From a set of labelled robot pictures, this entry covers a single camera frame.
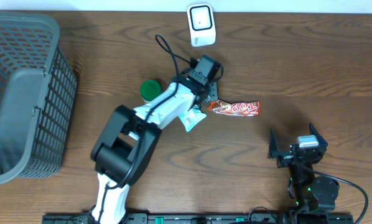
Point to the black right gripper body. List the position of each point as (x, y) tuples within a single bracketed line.
[(286, 160)]

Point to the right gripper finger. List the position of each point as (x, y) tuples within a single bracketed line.
[(274, 151), (320, 139)]

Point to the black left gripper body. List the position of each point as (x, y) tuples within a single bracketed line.
[(210, 89)]

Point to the teal wet wipes pack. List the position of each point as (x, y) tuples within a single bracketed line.
[(192, 117)]

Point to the orange red candy bar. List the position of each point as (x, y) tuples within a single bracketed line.
[(235, 109)]

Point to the green lid white jar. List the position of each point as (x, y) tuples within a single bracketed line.
[(149, 90)]

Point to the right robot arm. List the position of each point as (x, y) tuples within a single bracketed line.
[(315, 196)]

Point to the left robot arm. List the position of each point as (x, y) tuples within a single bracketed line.
[(125, 146)]

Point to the white barcode scanner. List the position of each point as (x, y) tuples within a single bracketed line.
[(201, 24)]

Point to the grey plastic mesh basket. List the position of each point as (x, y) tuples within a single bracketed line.
[(37, 96)]

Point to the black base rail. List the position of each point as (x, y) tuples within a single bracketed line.
[(142, 218)]

